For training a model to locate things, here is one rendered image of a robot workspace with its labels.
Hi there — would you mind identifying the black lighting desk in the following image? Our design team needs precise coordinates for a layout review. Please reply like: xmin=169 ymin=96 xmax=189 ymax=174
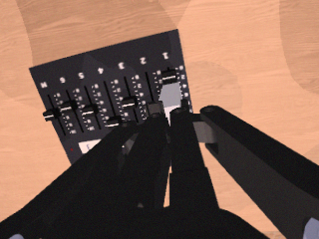
xmin=28 ymin=29 xmax=193 ymax=165

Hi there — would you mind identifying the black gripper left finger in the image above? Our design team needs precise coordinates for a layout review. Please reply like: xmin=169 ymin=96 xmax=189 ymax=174
xmin=0 ymin=84 xmax=171 ymax=239

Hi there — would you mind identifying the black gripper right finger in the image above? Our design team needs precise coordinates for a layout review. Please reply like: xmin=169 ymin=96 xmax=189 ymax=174
xmin=167 ymin=83 xmax=319 ymax=239

